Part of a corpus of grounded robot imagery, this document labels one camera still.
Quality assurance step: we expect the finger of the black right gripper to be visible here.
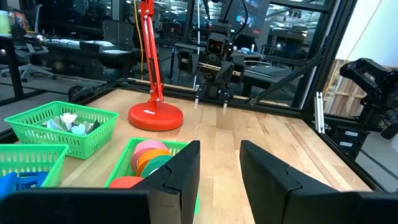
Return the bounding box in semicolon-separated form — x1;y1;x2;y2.
217;55;246;83
188;53;215;82

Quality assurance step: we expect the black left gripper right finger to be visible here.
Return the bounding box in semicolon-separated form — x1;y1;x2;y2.
239;140;398;224

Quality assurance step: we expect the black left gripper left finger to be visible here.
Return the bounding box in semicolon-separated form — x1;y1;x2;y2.
0;140;201;224

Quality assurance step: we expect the green tape roll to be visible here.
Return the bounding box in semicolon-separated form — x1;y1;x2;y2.
140;154;172;179

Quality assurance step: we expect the orange tape roll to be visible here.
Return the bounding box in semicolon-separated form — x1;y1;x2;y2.
136;148;172;177

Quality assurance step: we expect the pink tape roll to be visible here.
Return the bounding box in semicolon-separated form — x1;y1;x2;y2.
130;139;170;174

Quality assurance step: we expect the red tape roll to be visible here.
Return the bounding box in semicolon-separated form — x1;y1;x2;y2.
108;175;146;189

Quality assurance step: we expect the light blue staple remover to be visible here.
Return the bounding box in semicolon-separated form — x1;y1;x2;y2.
70;123;88;136

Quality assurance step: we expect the green plastic basket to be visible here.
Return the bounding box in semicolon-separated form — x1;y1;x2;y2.
0;143;70;200
4;100;120;161
104;137;200;215

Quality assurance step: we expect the computer screen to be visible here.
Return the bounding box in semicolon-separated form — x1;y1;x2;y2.
231;0;271;39

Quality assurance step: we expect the red desk lamp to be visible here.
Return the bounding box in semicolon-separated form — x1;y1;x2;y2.
127;0;184;132

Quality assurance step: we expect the black labelled box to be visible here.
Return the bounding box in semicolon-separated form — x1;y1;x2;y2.
332;126;364;161

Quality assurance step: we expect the wooden pallet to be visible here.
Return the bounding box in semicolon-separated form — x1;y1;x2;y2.
322;58;371;118

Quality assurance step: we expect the black office desk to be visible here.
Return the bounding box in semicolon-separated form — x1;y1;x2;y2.
0;34;139;103

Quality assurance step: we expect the grey office chair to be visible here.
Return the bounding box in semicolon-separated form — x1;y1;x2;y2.
0;42;57;83

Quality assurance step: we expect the green cup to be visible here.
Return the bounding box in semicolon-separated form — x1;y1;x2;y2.
0;10;12;37

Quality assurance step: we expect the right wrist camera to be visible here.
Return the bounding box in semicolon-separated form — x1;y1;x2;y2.
206;32;227;57

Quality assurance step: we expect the yellow extension cord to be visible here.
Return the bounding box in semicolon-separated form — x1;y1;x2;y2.
132;0;146;80

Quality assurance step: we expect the silver metal bracket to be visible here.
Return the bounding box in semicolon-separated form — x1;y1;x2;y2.
314;91;326;134

